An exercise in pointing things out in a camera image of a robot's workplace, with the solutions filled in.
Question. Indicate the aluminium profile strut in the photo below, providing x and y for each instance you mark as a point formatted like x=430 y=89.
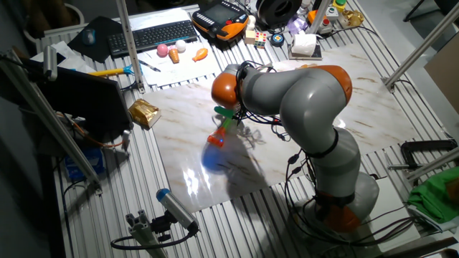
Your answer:
x=71 y=150
x=430 y=36
x=129 y=43
x=319 y=14
x=434 y=164

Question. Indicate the golden foil snack packet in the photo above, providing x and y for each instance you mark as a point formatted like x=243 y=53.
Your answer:
x=143 y=113

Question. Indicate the yellow box green button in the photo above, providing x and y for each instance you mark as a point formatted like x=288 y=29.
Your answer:
x=339 y=5

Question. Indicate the white tissue roll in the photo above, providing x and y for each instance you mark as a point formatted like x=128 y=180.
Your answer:
x=304 y=44

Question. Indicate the small white figurine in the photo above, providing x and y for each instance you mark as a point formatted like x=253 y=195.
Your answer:
x=251 y=22

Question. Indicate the grey camera blue end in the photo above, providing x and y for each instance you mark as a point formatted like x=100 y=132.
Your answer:
x=175 y=208

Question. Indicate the Rubik's cube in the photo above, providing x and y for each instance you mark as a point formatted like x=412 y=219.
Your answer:
x=260 y=40

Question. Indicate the blue packet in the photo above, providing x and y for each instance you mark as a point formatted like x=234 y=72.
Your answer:
x=84 y=165

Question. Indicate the black filament spool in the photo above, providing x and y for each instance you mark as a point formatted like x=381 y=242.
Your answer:
x=278 y=12

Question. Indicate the dark pen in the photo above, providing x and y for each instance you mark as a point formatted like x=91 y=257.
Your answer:
x=150 y=66

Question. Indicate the black monitor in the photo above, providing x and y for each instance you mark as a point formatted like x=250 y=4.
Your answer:
x=82 y=100

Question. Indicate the white toy ball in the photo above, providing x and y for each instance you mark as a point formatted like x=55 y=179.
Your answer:
x=180 y=46

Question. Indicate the purple plastic packet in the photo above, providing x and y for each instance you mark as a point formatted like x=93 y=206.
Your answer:
x=297 y=26

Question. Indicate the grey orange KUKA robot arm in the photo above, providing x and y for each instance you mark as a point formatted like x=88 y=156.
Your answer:
x=305 y=104

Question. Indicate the pink toy ball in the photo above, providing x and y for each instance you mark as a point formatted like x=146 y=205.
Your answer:
x=162 y=49

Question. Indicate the crumpled gold foil object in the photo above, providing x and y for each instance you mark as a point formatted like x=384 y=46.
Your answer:
x=353 y=18

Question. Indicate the white box green button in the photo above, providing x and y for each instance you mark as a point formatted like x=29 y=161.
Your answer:
x=332 y=13

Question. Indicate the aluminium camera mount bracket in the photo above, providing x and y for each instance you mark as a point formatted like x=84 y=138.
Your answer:
x=143 y=233

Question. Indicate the black mouse pad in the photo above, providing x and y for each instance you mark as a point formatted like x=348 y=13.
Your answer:
x=104 y=43

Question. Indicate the brown cardboard panel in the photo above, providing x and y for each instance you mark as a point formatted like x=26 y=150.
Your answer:
x=444 y=71

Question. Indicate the grey camera on strut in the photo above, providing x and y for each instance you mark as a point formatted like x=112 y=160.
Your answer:
x=50 y=62

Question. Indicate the green cloth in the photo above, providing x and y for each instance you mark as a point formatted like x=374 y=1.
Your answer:
x=435 y=197

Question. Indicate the plain wooden cube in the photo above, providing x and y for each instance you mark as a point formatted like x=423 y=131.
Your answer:
x=250 y=37

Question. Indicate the round black blue tape measure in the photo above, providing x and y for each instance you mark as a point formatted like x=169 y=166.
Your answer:
x=277 y=40

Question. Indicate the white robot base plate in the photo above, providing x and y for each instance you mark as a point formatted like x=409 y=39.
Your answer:
x=398 y=200

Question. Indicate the grey box red button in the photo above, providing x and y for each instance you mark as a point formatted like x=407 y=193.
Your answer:
x=325 y=26

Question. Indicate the crumpled white paper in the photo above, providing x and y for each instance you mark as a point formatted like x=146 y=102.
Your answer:
x=71 y=57

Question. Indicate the black clamp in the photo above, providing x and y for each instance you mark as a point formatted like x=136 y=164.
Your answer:
x=430 y=144

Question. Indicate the black orange teach pendant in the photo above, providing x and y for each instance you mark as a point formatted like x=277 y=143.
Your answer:
x=220 y=18

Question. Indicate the orange toy chicken drumstick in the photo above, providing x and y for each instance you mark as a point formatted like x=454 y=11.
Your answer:
x=201 y=54

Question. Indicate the printed white paper sheet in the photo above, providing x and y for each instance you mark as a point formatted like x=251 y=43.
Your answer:
x=179 y=71

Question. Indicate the black computer keyboard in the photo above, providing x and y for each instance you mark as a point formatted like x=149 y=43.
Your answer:
x=154 y=36

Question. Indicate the dark computer mouse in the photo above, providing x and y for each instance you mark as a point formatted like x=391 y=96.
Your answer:
x=89 y=36

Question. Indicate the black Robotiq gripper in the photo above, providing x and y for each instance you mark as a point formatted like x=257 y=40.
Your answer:
x=235 y=121

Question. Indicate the black flat pad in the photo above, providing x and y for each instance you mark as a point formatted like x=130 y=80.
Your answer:
x=317 y=55

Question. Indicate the toy ice cream cone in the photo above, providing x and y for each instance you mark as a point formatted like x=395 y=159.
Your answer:
x=174 y=56

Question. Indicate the small orange object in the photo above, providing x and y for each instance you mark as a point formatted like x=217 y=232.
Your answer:
x=312 y=16

